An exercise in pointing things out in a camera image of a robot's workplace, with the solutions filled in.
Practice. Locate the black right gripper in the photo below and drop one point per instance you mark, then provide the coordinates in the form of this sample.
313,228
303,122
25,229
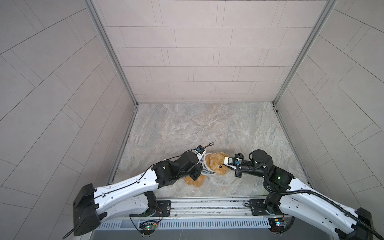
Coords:
237,174

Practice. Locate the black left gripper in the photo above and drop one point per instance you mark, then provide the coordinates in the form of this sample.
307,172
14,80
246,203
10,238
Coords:
197,171

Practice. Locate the blue white striped knit sweater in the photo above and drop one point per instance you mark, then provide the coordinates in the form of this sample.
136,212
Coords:
206,170

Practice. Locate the brown plush teddy bear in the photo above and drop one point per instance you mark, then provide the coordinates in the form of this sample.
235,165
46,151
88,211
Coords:
216,164

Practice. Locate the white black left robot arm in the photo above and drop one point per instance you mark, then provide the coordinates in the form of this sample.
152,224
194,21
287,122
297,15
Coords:
134,196

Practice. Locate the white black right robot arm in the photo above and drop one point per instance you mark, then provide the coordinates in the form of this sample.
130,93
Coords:
291,197

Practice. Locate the left green circuit board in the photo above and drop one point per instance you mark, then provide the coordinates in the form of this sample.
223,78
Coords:
148,227

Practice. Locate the green circuit board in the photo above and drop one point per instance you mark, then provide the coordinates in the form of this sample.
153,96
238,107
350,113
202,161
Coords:
148,227
277,225

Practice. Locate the right green circuit board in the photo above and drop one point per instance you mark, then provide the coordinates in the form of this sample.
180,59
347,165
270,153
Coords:
277,225

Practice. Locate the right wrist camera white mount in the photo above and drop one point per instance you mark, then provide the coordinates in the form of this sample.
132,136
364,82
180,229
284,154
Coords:
232,162

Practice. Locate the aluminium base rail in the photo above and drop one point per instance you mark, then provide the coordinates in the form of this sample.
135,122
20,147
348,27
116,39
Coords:
201,214

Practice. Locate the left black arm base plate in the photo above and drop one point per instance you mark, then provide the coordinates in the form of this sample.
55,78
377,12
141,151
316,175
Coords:
163,209

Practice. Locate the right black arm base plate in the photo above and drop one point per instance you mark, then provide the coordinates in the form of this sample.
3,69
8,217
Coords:
258,208

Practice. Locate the right aluminium corner post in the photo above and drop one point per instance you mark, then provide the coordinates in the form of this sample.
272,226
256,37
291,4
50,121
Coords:
324,15

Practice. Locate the aluminium corner post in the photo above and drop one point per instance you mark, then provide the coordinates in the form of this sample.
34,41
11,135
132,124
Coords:
90,6
324,15

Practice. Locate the left aluminium corner post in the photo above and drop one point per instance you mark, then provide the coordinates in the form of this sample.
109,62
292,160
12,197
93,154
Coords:
90,6

